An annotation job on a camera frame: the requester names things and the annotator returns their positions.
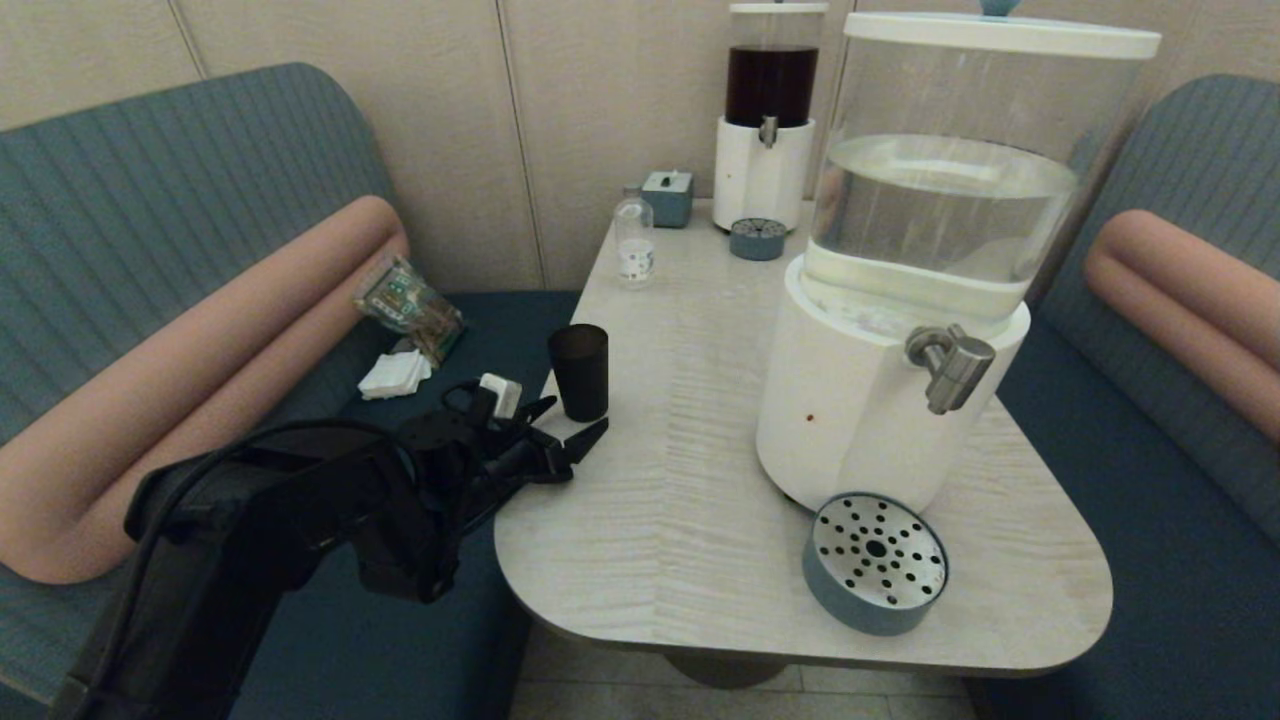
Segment dark smoky plastic cup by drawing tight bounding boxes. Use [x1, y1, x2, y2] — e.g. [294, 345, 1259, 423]
[547, 323, 610, 423]

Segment silver metal dispenser tap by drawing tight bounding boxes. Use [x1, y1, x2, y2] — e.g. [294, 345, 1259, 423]
[905, 325, 997, 415]

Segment white folded napkin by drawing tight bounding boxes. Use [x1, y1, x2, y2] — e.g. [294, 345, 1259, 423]
[357, 349, 433, 402]

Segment green snack packet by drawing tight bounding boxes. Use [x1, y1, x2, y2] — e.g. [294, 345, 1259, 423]
[353, 255, 468, 364]

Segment clear plastic bottle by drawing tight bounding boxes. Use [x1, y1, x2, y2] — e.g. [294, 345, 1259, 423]
[613, 184, 656, 290]

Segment teal tissue box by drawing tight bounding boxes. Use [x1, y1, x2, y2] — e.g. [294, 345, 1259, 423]
[641, 170, 695, 229]

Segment small blue-grey drip tray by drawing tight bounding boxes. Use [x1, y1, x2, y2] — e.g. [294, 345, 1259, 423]
[729, 217, 789, 262]

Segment large white clear water dispenser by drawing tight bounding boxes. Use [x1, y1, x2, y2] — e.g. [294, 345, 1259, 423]
[755, 10, 1163, 513]

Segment large blue-grey perforated drip tray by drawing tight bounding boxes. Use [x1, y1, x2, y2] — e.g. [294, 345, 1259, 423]
[802, 491, 950, 637]

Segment small white dark-drink dispenser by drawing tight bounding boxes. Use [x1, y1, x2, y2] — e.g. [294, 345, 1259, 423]
[712, 2, 831, 234]

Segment teal upholstered booth bench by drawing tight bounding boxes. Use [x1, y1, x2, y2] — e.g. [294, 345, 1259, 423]
[965, 75, 1280, 720]
[0, 62, 581, 720]

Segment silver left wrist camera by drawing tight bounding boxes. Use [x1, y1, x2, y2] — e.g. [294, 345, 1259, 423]
[479, 372, 524, 420]

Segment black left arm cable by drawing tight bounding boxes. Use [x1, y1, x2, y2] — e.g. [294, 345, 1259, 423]
[60, 378, 501, 720]

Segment beige table pedestal base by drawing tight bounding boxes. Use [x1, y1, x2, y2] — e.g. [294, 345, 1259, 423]
[665, 650, 791, 689]

